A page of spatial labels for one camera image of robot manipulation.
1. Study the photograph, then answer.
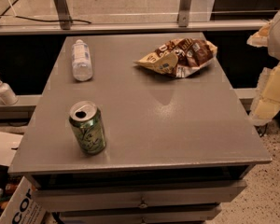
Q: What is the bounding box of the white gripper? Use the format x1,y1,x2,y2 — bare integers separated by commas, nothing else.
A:
246,10,280,126

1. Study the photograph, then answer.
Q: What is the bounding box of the green soda can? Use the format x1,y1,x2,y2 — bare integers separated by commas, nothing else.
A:
69,101,105,155

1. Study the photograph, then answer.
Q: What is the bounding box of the brown chip bag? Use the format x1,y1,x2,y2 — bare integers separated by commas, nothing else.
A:
135,38,217,78

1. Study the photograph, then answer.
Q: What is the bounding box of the grey drawer cabinet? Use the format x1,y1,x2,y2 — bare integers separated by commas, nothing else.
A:
9,34,271,224

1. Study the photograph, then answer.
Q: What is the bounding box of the clear plastic water bottle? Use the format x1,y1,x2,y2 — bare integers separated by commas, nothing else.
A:
72,39,93,81

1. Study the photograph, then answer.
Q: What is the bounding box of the upper drawer knob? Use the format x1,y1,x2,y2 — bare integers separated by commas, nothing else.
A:
138,199,148,209

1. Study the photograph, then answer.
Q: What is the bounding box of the white pump dispenser bottle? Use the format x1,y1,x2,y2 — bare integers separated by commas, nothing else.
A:
0,79,18,105

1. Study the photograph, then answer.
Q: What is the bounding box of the white cardboard box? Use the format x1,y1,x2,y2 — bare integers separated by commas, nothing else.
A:
0,177,46,224

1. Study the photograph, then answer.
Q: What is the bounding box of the metal railing frame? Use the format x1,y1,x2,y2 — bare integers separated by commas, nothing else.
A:
0,0,280,35

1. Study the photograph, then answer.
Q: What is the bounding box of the black cable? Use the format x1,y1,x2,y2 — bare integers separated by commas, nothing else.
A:
0,0,92,25

